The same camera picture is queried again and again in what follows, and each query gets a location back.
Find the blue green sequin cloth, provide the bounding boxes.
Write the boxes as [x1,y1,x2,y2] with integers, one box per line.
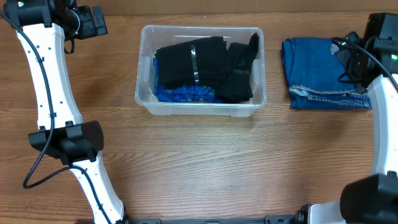
[153,57,221,103]

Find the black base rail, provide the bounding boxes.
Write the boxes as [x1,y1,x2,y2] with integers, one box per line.
[129,215,294,224]

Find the blue denim jeans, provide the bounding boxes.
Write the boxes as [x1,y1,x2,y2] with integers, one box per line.
[281,37,371,110]

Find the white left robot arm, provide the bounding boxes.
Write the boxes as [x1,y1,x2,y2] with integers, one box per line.
[1,0,131,223]

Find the clear plastic storage bin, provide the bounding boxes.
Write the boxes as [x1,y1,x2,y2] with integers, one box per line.
[135,25,267,117]

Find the black sock with band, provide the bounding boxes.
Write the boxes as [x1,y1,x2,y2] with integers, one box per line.
[227,33,259,98]

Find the black cloth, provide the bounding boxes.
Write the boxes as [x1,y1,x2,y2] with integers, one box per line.
[155,36,231,89]

